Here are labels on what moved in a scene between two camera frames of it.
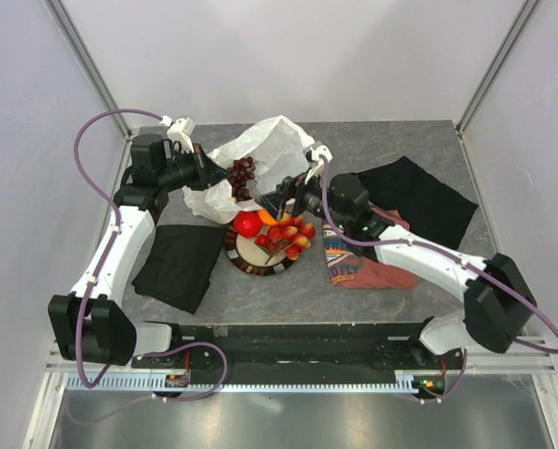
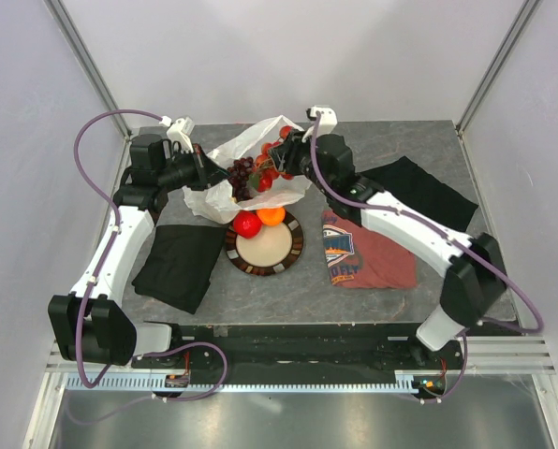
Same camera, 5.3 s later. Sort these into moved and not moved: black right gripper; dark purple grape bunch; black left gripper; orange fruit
Moved: black right gripper
Not moved: dark purple grape bunch; orange fruit; black left gripper
